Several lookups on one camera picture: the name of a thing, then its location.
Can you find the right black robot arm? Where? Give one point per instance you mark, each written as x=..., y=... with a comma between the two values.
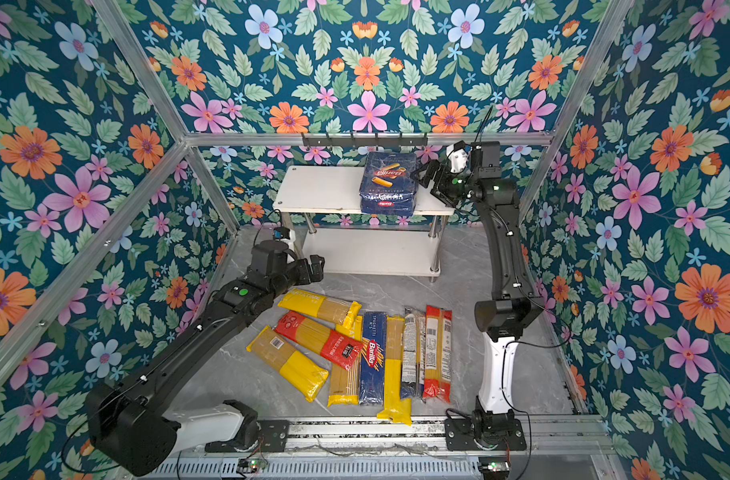
x=512, y=308

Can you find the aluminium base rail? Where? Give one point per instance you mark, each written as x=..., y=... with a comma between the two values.
x=559, y=447

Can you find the red-edged spaghetti bag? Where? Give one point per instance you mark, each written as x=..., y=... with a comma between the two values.
x=438, y=354

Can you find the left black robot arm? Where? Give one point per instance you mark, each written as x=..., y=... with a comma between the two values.
x=131, y=422

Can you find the white two-tier shelf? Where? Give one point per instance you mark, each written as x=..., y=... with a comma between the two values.
x=385, y=251

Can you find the red spaghetti bag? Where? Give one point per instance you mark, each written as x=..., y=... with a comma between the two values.
x=341, y=350

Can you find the yellow spaghetti bag long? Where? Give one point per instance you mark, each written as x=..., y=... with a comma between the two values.
x=395, y=409

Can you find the blue Barilla pasta bag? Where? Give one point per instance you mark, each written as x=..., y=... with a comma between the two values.
x=387, y=187

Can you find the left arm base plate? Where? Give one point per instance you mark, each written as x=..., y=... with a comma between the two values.
x=267, y=436

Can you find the blue Barilla spaghetti box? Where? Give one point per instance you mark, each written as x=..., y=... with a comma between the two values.
x=372, y=370

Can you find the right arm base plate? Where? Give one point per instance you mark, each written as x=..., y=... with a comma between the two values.
x=459, y=436

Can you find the clear spaghetti bag label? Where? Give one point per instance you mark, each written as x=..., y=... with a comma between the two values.
x=413, y=370

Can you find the yellow spaghetti bag upright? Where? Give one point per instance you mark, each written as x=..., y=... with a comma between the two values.
x=344, y=384

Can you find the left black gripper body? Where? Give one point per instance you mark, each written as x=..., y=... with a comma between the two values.
x=299, y=271

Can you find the metal hook rail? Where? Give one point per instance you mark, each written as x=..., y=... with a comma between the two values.
x=352, y=140

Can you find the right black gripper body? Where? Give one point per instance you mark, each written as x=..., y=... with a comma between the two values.
x=452, y=188

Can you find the yellow spaghetti bag top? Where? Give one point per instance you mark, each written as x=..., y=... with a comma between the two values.
x=329, y=309

